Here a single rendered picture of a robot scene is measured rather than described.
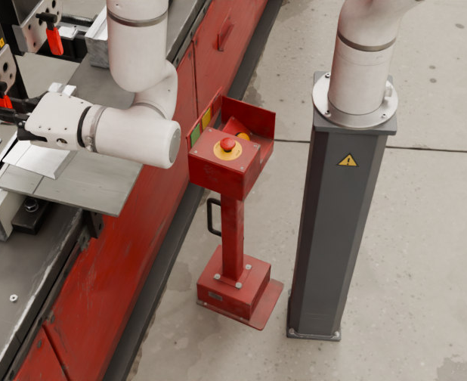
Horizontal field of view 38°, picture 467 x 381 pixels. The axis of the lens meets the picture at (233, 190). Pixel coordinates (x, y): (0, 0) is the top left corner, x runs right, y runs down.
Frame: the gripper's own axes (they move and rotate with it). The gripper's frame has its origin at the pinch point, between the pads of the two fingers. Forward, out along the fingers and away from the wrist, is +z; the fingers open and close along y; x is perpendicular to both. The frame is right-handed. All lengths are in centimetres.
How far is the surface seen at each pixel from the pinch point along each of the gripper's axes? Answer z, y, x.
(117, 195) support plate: -18.2, -0.1, -18.4
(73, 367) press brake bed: -7, -18, -68
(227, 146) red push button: -30, 35, -38
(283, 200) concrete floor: -37, 85, -118
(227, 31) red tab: -8, 110, -63
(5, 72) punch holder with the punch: 3.5, 6.1, 2.9
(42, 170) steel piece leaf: -1.1, 1.5, -18.3
